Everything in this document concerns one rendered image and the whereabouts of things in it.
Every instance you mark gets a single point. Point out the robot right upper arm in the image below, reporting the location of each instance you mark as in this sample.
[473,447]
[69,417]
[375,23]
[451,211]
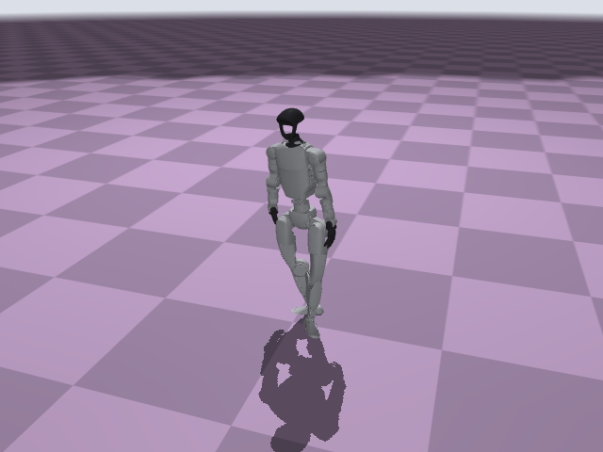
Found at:
[273,179]

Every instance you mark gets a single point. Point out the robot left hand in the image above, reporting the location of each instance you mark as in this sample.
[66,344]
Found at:
[331,234]

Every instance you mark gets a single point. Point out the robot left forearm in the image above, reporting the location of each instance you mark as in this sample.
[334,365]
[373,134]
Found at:
[327,207]

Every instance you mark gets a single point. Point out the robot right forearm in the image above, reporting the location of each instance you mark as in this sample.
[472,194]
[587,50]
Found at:
[272,196]

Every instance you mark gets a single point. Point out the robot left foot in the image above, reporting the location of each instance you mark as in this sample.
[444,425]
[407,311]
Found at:
[311,328]

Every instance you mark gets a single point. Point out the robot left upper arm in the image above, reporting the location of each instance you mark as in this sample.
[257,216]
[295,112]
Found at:
[317,158]

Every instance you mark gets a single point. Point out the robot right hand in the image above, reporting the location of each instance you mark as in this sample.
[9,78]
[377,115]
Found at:
[273,212]

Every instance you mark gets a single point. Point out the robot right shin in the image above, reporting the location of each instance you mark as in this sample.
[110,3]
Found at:
[301,283]

